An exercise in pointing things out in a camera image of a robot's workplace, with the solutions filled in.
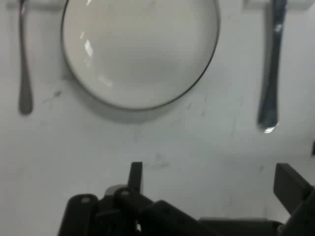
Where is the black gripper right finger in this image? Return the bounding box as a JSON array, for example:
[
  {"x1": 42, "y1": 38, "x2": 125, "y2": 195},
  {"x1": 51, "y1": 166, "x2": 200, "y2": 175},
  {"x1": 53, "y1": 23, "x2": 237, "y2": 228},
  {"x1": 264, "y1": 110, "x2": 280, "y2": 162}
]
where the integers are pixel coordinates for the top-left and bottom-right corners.
[{"x1": 273, "y1": 162, "x2": 315, "y2": 236}]

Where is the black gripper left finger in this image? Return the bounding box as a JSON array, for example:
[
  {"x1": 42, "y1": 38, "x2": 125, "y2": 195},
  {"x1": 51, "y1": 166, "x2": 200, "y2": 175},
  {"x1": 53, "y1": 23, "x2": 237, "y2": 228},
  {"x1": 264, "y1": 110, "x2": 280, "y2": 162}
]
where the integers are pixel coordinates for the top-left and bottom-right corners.
[{"x1": 58, "y1": 161, "x2": 217, "y2": 236}]

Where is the silver serrated table knife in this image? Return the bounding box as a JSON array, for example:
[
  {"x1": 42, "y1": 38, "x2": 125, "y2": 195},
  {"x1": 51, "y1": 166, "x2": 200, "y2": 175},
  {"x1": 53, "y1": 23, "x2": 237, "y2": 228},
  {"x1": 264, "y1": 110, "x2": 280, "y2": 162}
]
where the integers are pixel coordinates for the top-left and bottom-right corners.
[{"x1": 256, "y1": 0, "x2": 288, "y2": 134}]

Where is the white plate with black rim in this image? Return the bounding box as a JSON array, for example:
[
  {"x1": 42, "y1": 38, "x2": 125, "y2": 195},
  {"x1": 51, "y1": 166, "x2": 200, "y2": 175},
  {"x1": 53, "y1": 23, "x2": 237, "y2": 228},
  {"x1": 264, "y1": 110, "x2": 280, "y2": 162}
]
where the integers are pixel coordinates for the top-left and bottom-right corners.
[{"x1": 61, "y1": 0, "x2": 221, "y2": 111}]

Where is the silver metal fork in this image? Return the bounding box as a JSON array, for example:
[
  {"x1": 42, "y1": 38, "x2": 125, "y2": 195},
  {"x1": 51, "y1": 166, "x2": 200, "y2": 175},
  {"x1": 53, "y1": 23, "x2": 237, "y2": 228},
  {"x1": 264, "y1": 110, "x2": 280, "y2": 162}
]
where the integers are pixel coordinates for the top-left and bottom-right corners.
[{"x1": 18, "y1": 0, "x2": 33, "y2": 116}]

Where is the white ceramic cutlery rest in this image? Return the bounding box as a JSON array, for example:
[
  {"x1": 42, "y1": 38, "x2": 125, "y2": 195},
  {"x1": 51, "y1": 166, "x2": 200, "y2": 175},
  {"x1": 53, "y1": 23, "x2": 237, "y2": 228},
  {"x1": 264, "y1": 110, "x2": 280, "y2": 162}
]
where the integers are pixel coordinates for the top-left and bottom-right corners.
[
  {"x1": 243, "y1": 0, "x2": 310, "y2": 11},
  {"x1": 6, "y1": 0, "x2": 63, "y2": 11}
]

